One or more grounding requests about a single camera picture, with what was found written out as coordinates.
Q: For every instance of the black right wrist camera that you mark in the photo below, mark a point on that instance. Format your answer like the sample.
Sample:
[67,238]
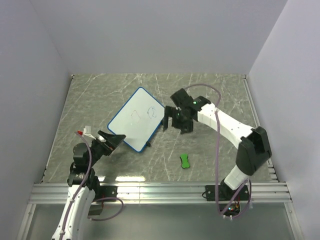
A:
[181,98]

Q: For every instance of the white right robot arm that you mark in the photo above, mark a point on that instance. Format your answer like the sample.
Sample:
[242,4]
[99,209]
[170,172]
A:
[252,144]

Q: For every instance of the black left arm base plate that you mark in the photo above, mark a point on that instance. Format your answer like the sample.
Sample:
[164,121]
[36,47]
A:
[105,191]

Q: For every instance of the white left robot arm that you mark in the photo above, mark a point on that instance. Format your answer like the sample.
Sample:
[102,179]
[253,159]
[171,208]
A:
[84,186]

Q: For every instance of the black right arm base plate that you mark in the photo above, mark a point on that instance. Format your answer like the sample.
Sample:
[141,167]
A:
[232,207]

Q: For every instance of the aluminium right side rail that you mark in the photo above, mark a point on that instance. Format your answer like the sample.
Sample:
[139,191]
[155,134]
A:
[260,129]

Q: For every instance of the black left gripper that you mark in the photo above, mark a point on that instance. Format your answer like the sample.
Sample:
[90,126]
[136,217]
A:
[112,141]

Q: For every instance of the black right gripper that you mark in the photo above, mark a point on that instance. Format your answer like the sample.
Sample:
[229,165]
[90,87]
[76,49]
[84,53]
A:
[170,111]

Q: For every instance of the green whiteboard eraser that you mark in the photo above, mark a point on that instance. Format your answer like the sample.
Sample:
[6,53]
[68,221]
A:
[184,161]

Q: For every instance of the aluminium rail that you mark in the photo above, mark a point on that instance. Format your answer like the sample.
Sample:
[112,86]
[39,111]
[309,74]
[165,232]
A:
[160,192]
[260,129]

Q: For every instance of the blue framed whiteboard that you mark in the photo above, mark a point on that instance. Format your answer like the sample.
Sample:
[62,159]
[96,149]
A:
[138,119]

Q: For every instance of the aluminium front rail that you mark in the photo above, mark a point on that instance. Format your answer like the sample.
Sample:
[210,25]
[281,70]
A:
[160,192]

